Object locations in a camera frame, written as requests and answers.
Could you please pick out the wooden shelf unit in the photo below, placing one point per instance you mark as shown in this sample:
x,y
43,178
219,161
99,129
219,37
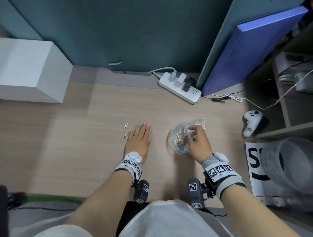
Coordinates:
x,y
295,112

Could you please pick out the white sign with black print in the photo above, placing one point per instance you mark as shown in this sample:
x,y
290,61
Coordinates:
x,y
253,171

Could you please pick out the white power adapter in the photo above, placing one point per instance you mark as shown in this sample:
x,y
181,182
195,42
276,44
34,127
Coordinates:
x,y
180,80

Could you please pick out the green mat edge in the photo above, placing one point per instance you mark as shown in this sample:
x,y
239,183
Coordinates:
x,y
56,198

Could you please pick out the person's left middle finger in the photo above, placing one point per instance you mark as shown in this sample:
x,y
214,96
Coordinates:
x,y
143,128

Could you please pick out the white round wrist tracker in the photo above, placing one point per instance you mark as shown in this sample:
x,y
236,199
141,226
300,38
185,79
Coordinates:
x,y
221,157
132,156

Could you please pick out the person's left thumb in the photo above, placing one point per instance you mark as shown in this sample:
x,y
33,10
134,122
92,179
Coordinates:
x,y
149,142

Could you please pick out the person's left little finger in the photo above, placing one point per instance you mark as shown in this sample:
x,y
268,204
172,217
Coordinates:
x,y
130,135

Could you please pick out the person's left forearm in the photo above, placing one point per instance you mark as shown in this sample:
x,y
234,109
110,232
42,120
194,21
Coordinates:
x,y
102,200

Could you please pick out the black chair armrest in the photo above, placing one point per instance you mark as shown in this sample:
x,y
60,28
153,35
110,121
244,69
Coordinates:
x,y
7,205

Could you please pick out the scattered silver paper clips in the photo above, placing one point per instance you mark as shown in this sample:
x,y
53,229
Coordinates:
x,y
126,125

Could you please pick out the blue folder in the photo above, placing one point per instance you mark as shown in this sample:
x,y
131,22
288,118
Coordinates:
x,y
244,48

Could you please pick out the person's black trousers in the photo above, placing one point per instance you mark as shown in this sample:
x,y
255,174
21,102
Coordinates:
x,y
132,212

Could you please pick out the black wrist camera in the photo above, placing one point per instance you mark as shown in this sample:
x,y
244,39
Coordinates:
x,y
195,193
142,190

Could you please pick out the black power adapter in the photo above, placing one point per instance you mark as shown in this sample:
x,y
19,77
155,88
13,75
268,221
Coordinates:
x,y
188,84

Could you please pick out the clear plastic zip bag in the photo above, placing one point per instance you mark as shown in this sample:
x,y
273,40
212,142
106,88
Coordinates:
x,y
200,122

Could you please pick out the marker-printed left wrist band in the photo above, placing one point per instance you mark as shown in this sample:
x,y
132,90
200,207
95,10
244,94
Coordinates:
x,y
127,168

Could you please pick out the pile of silver paper clips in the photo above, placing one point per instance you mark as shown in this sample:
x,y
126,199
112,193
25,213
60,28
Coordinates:
x,y
181,141

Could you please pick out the person's right forearm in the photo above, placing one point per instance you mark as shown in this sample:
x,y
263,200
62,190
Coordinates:
x,y
251,212

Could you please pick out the person's right thumb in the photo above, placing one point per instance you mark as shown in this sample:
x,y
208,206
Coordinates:
x,y
190,140

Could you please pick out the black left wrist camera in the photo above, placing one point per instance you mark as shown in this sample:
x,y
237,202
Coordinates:
x,y
142,190

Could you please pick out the person's right hand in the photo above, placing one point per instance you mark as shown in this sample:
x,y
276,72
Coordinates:
x,y
199,145

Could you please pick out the white power strip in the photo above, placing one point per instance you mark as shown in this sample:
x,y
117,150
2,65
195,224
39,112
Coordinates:
x,y
193,95

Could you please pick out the white box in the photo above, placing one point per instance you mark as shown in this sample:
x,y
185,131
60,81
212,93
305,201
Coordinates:
x,y
27,68

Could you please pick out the person's left hand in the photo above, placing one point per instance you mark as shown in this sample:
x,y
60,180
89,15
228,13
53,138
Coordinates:
x,y
137,144

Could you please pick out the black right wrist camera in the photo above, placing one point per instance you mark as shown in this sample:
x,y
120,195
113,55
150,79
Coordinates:
x,y
195,193

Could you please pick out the white handheld controller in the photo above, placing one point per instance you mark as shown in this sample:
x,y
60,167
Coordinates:
x,y
251,122

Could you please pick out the frosted clear plastic container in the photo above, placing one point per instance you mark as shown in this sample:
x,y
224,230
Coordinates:
x,y
291,166

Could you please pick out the grey marker-printed right wrist band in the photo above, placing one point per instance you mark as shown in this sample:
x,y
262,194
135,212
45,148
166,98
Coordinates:
x,y
221,175

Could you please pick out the grey plug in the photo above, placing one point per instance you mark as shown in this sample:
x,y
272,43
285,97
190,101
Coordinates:
x,y
172,76

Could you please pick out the person's white shirt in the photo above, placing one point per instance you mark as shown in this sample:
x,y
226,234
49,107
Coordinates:
x,y
166,219

